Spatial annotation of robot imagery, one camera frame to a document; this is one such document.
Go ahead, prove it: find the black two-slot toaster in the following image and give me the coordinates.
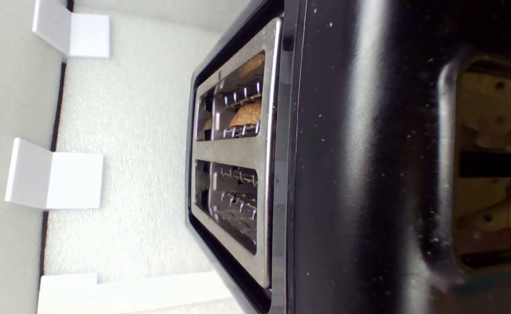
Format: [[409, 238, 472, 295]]
[[185, 0, 511, 314]]

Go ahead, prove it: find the brown bread slice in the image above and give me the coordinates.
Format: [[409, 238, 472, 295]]
[[201, 52, 266, 131]]

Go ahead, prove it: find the white wall clip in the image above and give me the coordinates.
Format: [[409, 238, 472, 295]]
[[5, 138, 104, 210], [32, 0, 110, 60]]

